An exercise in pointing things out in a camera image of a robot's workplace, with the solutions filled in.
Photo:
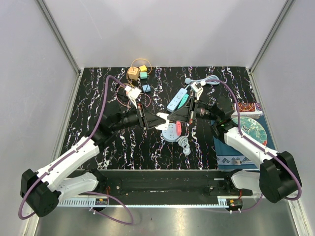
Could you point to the white cube charger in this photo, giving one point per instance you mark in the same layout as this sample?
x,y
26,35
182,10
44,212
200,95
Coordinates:
x,y
162,115

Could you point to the red and green plate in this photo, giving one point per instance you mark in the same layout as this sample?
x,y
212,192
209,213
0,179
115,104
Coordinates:
x,y
255,127

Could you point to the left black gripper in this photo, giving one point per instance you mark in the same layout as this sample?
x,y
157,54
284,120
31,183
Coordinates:
x,y
152,120

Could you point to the green cube charger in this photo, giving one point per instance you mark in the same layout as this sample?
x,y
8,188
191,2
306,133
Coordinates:
x,y
143,75

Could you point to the wooden cube charger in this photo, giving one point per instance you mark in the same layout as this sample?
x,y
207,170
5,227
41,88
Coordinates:
x,y
133,73

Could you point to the blue cube charger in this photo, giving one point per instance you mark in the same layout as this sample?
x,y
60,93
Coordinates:
x,y
146,88

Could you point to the right aluminium post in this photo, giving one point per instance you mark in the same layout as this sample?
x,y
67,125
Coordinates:
x,y
272,32

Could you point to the round blue power strip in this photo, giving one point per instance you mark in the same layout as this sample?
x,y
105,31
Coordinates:
x,y
171,134

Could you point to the aluminium post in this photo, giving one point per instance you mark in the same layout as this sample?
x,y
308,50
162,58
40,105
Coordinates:
x,y
57,34
272,32

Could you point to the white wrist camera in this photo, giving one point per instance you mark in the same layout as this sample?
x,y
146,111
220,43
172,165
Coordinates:
x,y
198,88
132,94

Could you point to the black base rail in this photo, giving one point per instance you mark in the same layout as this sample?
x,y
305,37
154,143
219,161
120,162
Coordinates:
x,y
165,184

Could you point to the teal triangular power strip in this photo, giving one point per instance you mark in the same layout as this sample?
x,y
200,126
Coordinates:
x,y
183,101

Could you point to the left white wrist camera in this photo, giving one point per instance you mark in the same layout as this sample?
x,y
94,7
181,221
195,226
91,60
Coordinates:
x,y
132,94

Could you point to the blue placemat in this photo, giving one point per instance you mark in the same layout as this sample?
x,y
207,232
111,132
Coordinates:
x,y
226,154

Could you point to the pink plug adapter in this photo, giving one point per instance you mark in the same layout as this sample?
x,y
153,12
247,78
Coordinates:
x,y
178,128

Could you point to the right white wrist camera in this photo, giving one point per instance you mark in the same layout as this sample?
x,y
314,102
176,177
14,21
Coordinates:
x,y
198,88

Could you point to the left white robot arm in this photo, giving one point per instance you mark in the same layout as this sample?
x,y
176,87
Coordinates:
x,y
44,189

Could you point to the yellow cube charger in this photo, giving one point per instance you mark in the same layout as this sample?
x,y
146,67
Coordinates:
x,y
143,68

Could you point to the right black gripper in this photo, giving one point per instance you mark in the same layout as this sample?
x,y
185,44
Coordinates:
x,y
185,113

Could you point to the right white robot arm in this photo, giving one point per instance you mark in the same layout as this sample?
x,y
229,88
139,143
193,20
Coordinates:
x,y
231,134

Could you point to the left aluminium post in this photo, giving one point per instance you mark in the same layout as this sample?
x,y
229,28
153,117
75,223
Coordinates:
x,y
57,34

